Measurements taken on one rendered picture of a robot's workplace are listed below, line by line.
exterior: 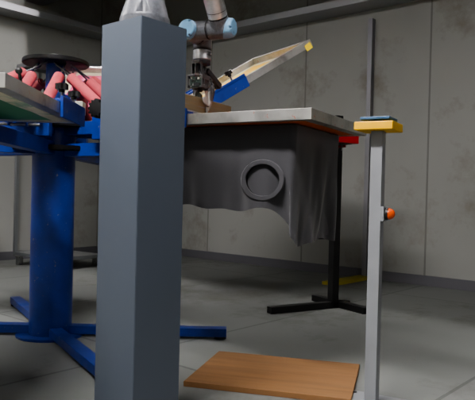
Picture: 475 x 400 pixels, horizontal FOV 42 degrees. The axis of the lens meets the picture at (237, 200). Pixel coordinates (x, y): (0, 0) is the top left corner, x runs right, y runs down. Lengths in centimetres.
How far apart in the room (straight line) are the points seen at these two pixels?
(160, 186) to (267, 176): 49
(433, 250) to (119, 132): 369
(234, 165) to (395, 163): 318
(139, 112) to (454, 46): 376
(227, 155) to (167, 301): 64
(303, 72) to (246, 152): 370
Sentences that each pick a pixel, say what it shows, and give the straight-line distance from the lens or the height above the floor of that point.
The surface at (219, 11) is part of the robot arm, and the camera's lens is 240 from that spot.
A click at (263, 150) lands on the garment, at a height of 86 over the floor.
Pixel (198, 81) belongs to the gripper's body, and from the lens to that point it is 251.
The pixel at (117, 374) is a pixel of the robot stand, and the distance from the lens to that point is 188.
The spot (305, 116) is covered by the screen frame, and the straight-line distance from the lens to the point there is 203.
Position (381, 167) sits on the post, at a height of 80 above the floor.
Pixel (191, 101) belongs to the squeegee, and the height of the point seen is 106.
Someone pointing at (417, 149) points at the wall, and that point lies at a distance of 519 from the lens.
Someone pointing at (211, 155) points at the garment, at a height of 84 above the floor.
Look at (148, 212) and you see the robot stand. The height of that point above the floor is 65.
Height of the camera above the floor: 71
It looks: 1 degrees down
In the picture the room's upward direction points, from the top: 1 degrees clockwise
